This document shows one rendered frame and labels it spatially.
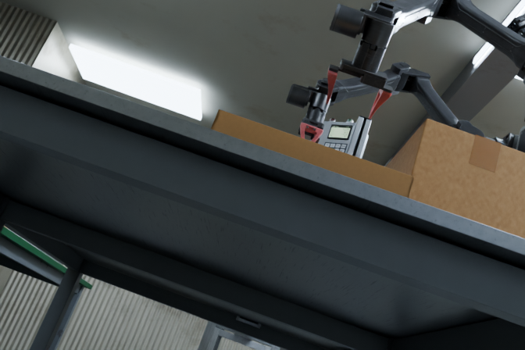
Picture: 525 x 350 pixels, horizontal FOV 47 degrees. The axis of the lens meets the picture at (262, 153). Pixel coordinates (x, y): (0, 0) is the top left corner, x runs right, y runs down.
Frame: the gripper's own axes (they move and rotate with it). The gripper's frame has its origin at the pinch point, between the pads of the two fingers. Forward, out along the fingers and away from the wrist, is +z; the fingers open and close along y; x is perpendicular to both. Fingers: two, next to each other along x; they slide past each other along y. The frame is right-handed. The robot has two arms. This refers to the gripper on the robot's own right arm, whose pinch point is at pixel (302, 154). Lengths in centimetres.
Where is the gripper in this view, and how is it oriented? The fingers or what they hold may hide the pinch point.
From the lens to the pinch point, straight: 176.4
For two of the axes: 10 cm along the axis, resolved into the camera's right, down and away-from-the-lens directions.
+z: -3.2, 8.8, -3.5
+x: 9.4, 3.3, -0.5
